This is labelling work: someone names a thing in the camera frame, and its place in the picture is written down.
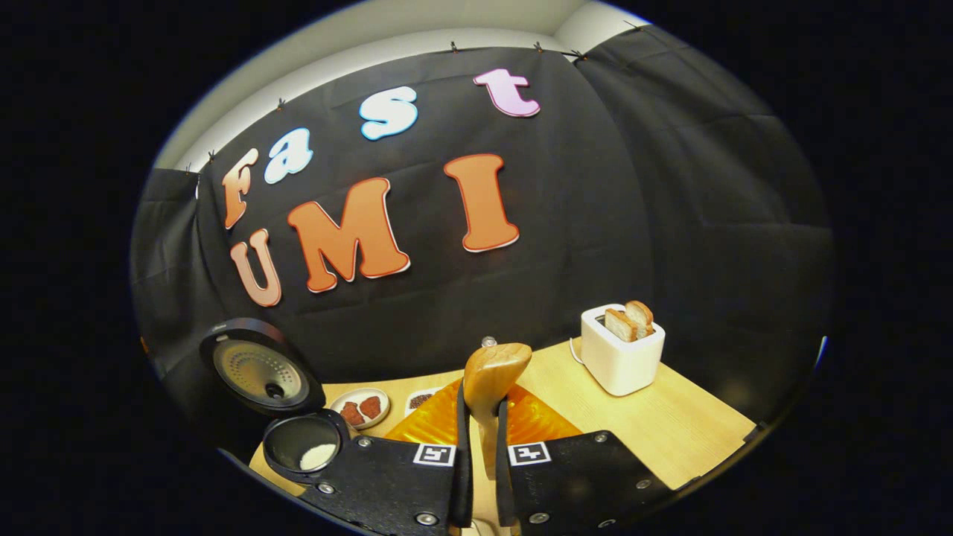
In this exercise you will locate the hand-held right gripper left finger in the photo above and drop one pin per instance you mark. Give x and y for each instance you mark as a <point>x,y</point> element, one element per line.
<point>387,491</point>

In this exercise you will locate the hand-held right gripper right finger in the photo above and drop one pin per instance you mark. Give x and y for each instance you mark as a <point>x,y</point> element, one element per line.
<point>573,491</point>

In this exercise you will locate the small white rice portion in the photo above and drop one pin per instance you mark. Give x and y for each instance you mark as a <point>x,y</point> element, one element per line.
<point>319,456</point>

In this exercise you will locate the wooden spoon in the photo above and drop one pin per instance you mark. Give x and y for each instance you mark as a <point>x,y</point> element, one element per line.
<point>495,372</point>

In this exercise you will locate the black rice cooker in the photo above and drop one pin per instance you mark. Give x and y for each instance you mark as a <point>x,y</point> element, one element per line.
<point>257,368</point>

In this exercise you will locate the small round plate red food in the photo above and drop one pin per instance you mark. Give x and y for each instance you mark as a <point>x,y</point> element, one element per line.
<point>359,409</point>

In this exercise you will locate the white divided bean dish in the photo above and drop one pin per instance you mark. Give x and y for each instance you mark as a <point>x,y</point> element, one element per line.
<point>421,400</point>

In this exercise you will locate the white toaster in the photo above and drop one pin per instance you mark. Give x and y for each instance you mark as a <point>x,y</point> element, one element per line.
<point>622,368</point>

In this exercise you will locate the toasted bread slice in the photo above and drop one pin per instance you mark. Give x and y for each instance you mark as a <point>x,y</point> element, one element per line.
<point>619,326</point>
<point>640,316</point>

